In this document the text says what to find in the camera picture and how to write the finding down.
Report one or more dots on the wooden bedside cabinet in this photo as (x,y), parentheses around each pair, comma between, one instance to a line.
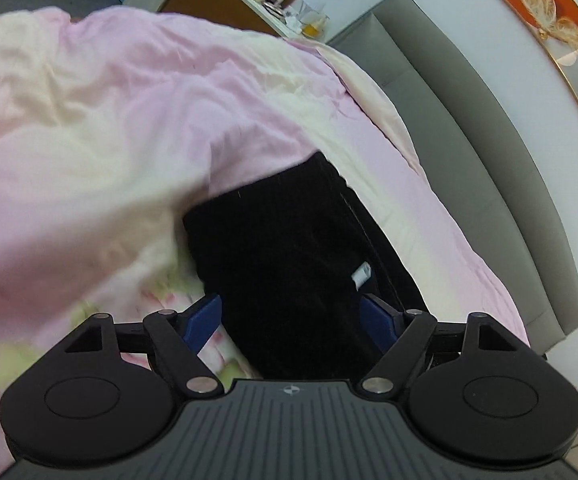
(209,0)

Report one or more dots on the black pants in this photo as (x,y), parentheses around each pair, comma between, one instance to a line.
(289,270)

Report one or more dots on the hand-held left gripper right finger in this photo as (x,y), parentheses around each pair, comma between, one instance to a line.
(375,322)

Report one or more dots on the pink and cream blanket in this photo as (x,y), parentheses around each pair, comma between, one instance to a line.
(94,135)

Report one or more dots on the grey padded headboard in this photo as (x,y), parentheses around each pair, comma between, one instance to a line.
(459,150)

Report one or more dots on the clear glass cup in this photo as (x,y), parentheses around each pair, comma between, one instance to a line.
(314,22)

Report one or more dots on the orange feather wall picture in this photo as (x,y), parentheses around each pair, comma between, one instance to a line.
(554,25)

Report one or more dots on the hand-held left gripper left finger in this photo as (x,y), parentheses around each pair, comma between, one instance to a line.
(204,322)

